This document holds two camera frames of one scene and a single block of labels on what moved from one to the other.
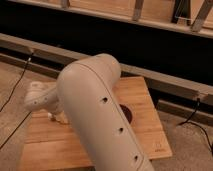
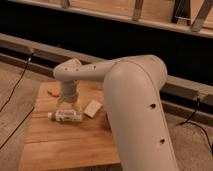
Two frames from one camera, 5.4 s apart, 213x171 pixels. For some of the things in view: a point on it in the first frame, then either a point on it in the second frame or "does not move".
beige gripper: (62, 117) -> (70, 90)
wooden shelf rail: (188, 16) does not move
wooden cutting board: (53, 146) does not move
